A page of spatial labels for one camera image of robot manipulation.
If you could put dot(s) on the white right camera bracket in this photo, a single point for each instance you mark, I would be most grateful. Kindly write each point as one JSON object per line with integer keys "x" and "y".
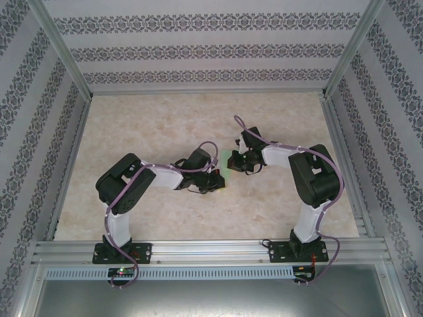
{"x": 243, "y": 145}

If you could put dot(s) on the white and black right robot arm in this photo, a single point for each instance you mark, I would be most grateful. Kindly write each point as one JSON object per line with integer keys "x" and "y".
{"x": 277, "y": 156}

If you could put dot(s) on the grey metal sheet panel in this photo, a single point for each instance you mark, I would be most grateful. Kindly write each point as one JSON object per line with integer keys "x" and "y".
{"x": 211, "y": 300}

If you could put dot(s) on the long aluminium mounting rail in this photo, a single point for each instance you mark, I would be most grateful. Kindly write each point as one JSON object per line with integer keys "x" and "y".
{"x": 211, "y": 251}

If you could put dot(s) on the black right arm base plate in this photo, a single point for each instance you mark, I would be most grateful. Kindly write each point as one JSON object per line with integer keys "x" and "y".
{"x": 277, "y": 252}

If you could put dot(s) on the small circuit board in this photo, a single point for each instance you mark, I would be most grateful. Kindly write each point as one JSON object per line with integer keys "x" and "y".
{"x": 304, "y": 275}

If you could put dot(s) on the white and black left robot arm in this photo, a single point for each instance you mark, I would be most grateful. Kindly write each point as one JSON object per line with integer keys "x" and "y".
{"x": 167, "y": 178}

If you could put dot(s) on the aluminium frame post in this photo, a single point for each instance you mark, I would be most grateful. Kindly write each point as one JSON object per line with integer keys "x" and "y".
{"x": 62, "y": 49}
{"x": 353, "y": 49}

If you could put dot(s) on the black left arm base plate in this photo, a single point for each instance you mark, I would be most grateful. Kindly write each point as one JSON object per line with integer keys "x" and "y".
{"x": 145, "y": 252}

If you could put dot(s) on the circuit board with green light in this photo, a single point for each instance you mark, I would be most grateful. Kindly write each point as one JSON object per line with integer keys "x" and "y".
{"x": 120, "y": 272}

